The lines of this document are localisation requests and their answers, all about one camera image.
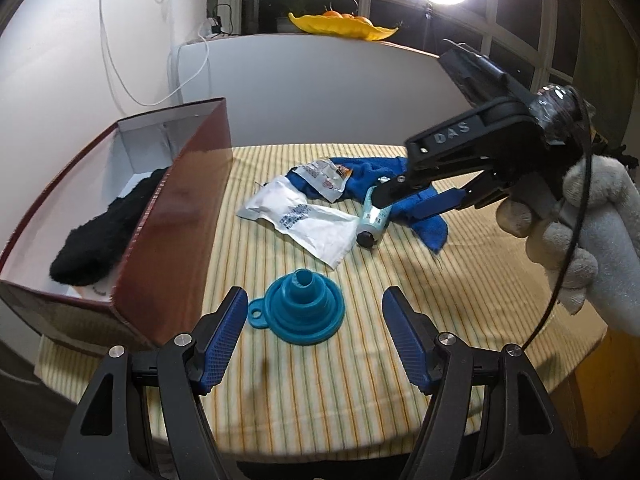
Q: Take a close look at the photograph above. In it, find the red cardboard box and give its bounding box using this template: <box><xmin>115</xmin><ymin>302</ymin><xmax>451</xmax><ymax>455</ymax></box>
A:
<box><xmin>0</xmin><ymin>97</ymin><xmax>235</xmax><ymax>356</ymax></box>

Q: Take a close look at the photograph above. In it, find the white plastic packet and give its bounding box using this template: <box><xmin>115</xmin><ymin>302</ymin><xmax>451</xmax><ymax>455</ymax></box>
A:
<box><xmin>236</xmin><ymin>177</ymin><xmax>358</xmax><ymax>267</ymax></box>

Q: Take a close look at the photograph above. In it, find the striped yellow tablecloth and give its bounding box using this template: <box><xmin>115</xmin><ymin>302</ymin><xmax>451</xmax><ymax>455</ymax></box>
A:
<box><xmin>37</xmin><ymin>144</ymin><xmax>608</xmax><ymax>461</ymax></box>

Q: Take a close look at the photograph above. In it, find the yellow fruit bowl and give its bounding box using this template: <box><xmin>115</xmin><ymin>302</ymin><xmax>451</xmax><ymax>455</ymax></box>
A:
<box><xmin>288</xmin><ymin>11</ymin><xmax>399</xmax><ymax>41</ymax></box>

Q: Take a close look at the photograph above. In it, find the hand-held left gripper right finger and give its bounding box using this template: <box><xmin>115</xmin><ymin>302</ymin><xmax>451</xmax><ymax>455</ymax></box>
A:
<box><xmin>381</xmin><ymin>286</ymin><xmax>581</xmax><ymax>480</ymax></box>

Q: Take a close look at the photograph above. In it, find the green curtain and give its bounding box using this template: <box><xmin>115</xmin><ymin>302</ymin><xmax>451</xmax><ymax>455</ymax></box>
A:
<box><xmin>575</xmin><ymin>0</ymin><xmax>637</xmax><ymax>151</ymax></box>

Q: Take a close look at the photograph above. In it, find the pale green tube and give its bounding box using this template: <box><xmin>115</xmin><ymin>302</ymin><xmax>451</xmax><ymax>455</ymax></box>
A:
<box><xmin>356</xmin><ymin>185</ymin><xmax>393</xmax><ymax>248</ymax></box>

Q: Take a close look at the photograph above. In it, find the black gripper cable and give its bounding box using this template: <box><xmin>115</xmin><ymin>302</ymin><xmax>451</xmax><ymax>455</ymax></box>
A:
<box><xmin>522</xmin><ymin>87</ymin><xmax>597</xmax><ymax>351</ymax></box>

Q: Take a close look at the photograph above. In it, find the black tripod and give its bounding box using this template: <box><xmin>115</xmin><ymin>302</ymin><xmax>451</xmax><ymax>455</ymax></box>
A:
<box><xmin>422</xmin><ymin>2</ymin><xmax>437</xmax><ymax>52</ymax></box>

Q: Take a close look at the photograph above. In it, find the printed snack packet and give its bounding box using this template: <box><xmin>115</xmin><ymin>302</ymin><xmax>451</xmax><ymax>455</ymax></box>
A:
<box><xmin>292</xmin><ymin>158</ymin><xmax>353</xmax><ymax>203</ymax></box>

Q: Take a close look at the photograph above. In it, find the blue cloth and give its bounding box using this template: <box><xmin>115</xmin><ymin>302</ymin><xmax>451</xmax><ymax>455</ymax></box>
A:
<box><xmin>286</xmin><ymin>156</ymin><xmax>449</xmax><ymax>255</ymax></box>

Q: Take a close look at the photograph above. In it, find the teal silicone funnel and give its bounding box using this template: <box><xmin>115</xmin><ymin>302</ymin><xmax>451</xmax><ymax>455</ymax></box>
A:
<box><xmin>247</xmin><ymin>269</ymin><xmax>347</xmax><ymax>345</ymax></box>

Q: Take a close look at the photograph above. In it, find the potted plant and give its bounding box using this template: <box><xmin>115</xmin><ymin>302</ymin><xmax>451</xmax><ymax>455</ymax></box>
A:
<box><xmin>277</xmin><ymin>0</ymin><xmax>307</xmax><ymax>31</ymax></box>

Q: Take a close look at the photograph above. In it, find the person's right hand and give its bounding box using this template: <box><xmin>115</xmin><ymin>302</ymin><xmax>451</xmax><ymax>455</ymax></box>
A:
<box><xmin>495</xmin><ymin>155</ymin><xmax>640</xmax><ymax>336</ymax></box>

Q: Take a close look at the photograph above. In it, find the white cable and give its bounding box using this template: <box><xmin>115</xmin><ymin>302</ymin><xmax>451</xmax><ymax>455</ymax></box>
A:
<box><xmin>97</xmin><ymin>0</ymin><xmax>211</xmax><ymax>108</ymax></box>

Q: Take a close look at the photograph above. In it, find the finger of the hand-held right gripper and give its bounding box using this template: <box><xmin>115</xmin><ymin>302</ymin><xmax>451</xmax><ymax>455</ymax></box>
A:
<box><xmin>370</xmin><ymin>165</ymin><xmax>501</xmax><ymax>210</ymax></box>
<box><xmin>399</xmin><ymin>179</ymin><xmax>512</xmax><ymax>222</ymax></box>

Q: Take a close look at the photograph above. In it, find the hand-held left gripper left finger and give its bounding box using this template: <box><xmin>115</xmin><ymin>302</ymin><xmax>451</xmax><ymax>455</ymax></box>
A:
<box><xmin>59</xmin><ymin>286</ymin><xmax>249</xmax><ymax>480</ymax></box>

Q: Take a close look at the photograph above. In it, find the black knit glove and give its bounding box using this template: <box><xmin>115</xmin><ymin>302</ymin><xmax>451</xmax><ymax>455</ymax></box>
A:
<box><xmin>50</xmin><ymin>167</ymin><xmax>168</xmax><ymax>286</ymax></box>

